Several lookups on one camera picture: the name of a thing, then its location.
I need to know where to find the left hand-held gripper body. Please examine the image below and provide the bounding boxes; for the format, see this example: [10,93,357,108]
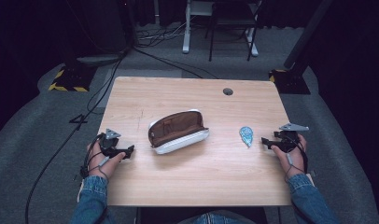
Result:
[98,128,130,159]

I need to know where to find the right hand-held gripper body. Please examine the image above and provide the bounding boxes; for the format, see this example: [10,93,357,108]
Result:
[273,122,310,154]

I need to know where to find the person's left hand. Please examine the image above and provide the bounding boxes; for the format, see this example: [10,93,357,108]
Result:
[86,141,127,180]

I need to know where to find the person's right hand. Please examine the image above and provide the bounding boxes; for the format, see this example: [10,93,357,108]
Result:
[270,133,309,179]

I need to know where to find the blue correction tape dispenser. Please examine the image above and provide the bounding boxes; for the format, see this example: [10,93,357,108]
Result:
[239,125,255,148]

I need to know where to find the white brown-lined pencil case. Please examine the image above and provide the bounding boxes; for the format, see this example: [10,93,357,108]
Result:
[147,108,210,156]

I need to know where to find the black yellow-striped stand base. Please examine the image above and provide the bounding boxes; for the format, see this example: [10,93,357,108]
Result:
[48,63,98,93]
[268,68,312,95]

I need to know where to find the person's legs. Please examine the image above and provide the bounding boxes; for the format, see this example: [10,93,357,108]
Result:
[177,210,257,224]

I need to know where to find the dark slanted stand pole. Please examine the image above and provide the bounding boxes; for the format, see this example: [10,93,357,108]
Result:
[282,0,335,71]

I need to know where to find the black chair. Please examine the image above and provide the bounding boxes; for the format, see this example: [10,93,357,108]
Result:
[204,0,264,63]

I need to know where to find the right hand-held gripper cable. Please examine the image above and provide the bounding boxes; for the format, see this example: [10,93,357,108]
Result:
[284,133,310,184]

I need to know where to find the hand-held gripper cable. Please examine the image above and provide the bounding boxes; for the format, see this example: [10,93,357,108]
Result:
[79,133,111,183]
[284,133,310,184]

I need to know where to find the left hand-held gripper cable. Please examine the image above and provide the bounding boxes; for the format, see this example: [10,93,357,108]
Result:
[79,133,111,183]

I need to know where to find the long black floor cable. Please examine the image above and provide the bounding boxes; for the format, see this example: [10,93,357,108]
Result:
[24,46,130,224]

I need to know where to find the bundle of floor cables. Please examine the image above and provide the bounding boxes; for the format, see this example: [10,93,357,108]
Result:
[133,21,219,80]

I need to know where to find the white desk frame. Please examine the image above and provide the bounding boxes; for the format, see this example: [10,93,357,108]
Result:
[181,0,260,58]

